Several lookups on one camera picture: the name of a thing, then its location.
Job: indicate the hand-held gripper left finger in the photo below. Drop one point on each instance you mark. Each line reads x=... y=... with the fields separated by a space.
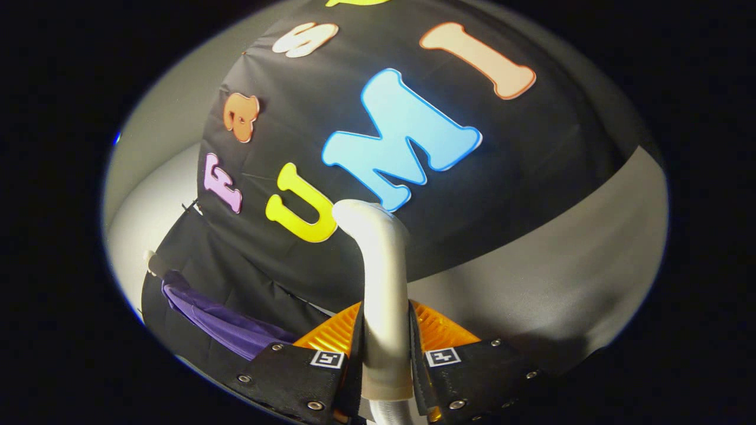
x=295 y=378

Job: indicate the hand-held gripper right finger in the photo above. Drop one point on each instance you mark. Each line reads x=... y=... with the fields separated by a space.
x=472 y=378

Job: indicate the white garment steamer head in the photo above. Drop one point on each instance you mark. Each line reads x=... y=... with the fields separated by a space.
x=384 y=295

